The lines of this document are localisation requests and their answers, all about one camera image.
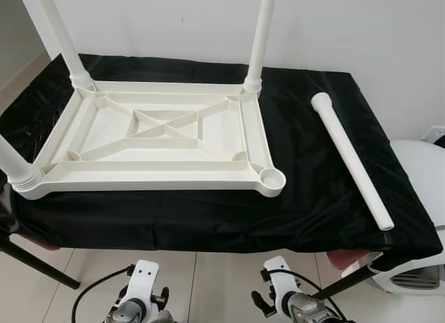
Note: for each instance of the black table cover cloth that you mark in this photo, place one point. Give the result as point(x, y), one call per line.
point(313, 198)

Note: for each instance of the white domed appliance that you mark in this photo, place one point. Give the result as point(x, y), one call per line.
point(417, 191)

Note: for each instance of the red round object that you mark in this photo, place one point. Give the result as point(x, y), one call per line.
point(38, 243)
point(346, 257)

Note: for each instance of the white wall socket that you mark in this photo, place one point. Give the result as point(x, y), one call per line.
point(434, 132)

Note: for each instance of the white plastic children table top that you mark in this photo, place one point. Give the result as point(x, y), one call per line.
point(104, 142)

